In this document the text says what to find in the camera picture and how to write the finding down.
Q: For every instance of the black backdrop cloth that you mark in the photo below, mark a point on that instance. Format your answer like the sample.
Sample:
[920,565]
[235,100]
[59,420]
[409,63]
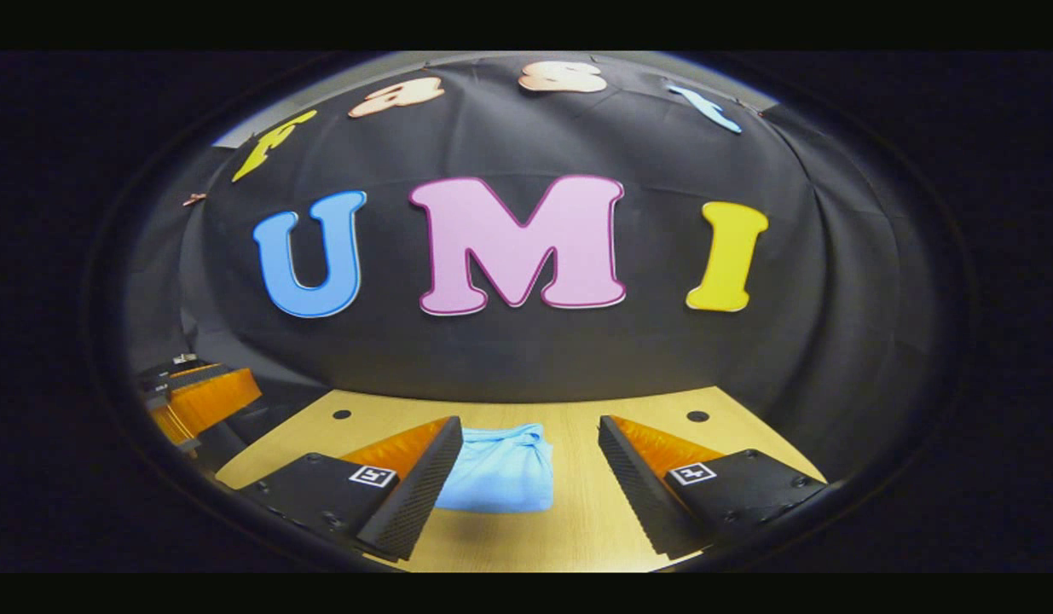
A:
[535,358]

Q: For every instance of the light blue T-shirt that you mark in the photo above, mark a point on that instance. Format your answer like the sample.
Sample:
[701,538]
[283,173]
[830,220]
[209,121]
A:
[500,473]

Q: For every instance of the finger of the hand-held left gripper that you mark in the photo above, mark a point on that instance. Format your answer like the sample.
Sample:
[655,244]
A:
[198,371]
[211,401]

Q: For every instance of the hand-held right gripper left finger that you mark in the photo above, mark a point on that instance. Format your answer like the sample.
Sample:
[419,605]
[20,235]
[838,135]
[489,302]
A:
[424,495]

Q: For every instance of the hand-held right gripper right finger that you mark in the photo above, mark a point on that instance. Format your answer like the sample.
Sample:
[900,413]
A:
[633,495]

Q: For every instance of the orange backdrop clip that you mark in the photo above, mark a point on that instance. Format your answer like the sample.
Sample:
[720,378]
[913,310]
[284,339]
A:
[193,199]

